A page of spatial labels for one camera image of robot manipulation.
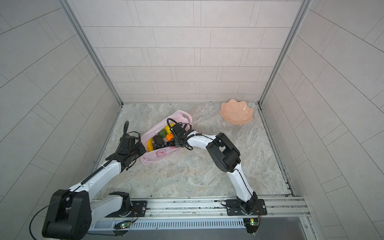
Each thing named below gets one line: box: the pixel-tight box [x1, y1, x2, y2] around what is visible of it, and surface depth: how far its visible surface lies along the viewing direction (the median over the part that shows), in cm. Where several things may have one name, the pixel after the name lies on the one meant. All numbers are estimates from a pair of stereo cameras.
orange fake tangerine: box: [166, 133, 174, 142], surface depth 95 cm
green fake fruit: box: [157, 128, 167, 138], surface depth 96 cm
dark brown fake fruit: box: [152, 135, 165, 146], surface depth 95 cm
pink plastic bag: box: [140, 110, 193, 165], surface depth 86 cm
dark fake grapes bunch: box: [152, 139, 176, 150], surface depth 91 cm
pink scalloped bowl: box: [220, 99, 254, 125], surface depth 113 cm
